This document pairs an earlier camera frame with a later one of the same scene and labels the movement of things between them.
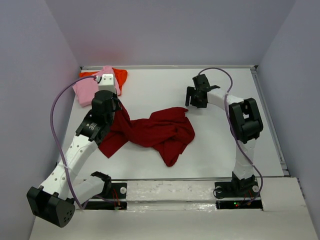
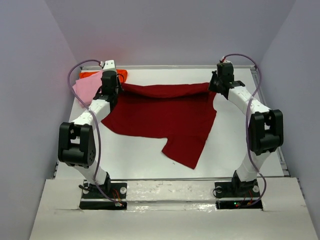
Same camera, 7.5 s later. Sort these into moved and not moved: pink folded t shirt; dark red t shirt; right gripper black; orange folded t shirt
Moved: right gripper black; dark red t shirt
Not moved: pink folded t shirt; orange folded t shirt
